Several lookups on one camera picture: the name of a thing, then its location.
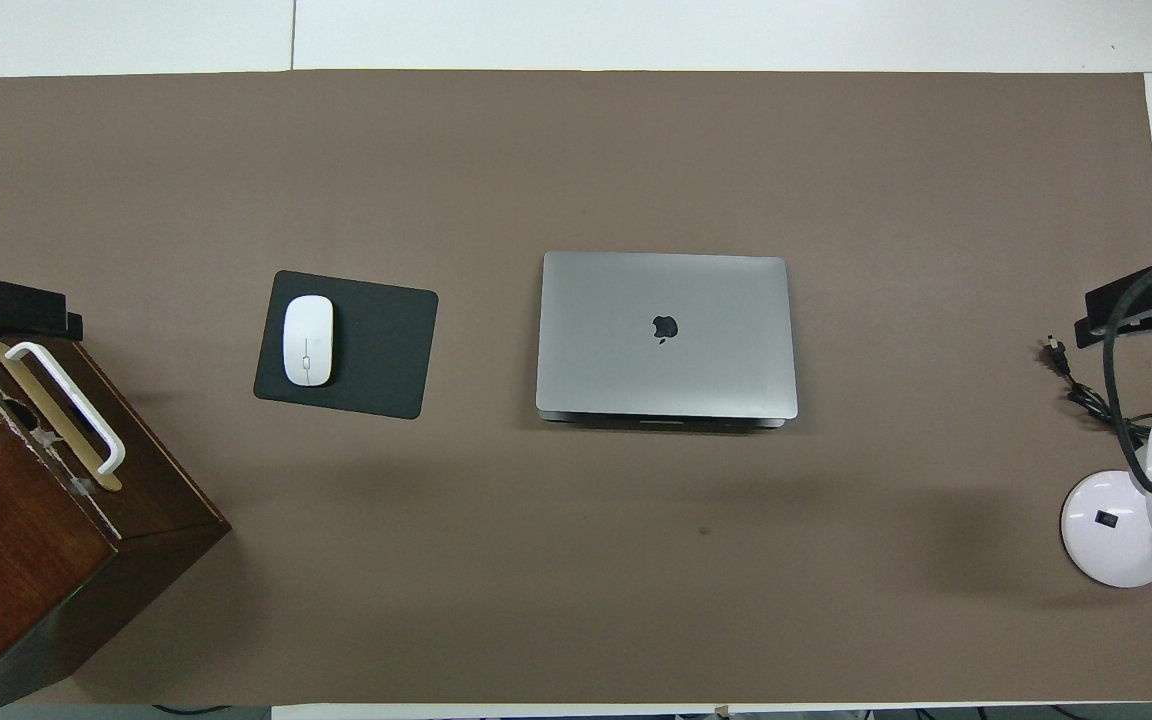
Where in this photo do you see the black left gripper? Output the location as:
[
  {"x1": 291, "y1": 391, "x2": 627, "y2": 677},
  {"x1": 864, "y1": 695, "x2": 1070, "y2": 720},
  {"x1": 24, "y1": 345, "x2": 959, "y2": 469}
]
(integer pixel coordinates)
[{"x1": 0, "y1": 278, "x2": 84, "y2": 357}]

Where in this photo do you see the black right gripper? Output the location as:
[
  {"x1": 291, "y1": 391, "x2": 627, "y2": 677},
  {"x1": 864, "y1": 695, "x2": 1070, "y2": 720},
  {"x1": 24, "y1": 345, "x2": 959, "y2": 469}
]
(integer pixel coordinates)
[{"x1": 1074, "y1": 268, "x2": 1152, "y2": 357}]

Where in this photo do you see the silver grey laptop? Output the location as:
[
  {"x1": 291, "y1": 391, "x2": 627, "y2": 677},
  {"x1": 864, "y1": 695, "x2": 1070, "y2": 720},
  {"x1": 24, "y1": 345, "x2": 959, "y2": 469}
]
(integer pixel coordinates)
[{"x1": 535, "y1": 250, "x2": 799, "y2": 431}]

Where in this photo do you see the brass plate on box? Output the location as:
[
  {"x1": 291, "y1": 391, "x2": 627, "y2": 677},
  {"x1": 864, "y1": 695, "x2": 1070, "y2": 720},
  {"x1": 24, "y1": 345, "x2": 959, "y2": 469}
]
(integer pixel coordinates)
[{"x1": 0, "y1": 340, "x2": 124, "y2": 493}]

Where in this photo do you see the white desk lamp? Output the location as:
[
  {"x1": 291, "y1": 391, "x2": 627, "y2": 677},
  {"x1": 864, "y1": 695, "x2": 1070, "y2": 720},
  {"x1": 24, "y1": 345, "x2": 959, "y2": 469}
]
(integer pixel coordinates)
[{"x1": 1060, "y1": 413, "x2": 1152, "y2": 589}]

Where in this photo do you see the brown wooden box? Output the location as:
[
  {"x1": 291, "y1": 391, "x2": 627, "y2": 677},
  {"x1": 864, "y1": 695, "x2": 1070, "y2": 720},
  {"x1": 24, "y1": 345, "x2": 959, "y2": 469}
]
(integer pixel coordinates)
[{"x1": 0, "y1": 335, "x2": 232, "y2": 720}]

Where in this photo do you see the white computer mouse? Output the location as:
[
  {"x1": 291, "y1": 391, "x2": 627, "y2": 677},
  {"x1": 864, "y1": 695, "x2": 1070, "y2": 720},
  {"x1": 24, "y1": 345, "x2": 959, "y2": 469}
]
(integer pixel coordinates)
[{"x1": 282, "y1": 295, "x2": 335, "y2": 388}]

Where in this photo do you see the black mouse pad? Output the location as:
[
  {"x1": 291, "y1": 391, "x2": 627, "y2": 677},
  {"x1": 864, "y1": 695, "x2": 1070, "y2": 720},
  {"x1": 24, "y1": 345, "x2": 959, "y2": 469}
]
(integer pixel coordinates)
[{"x1": 253, "y1": 270, "x2": 439, "y2": 421}]

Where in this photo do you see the brown table mat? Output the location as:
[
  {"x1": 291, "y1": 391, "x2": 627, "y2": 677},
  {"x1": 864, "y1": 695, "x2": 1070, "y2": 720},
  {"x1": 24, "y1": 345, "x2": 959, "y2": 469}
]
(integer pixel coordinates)
[{"x1": 0, "y1": 70, "x2": 1152, "y2": 707}]

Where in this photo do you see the black power cord with plug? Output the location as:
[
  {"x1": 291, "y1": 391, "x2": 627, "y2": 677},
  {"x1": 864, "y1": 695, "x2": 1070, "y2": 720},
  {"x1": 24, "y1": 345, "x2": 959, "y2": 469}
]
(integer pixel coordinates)
[{"x1": 1044, "y1": 337, "x2": 1152, "y2": 449}]

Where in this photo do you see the white box handle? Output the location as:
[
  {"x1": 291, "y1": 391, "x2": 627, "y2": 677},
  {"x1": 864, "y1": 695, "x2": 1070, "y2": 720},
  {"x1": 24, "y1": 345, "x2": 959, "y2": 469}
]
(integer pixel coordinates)
[{"x1": 4, "y1": 342, "x2": 127, "y2": 476}]

